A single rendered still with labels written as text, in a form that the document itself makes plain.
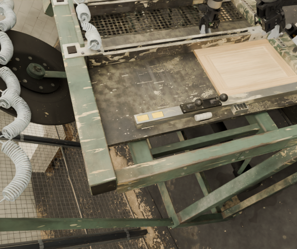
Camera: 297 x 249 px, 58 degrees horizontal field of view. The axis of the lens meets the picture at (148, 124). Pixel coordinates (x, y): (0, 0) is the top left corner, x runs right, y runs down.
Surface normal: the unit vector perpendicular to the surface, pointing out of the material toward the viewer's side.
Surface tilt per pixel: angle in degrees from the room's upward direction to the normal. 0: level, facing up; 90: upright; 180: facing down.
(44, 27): 90
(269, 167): 0
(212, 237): 0
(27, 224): 97
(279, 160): 0
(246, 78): 54
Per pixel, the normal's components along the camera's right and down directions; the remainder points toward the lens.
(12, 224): 0.73, 0.18
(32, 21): 0.42, 0.67
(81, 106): 0.08, -0.57
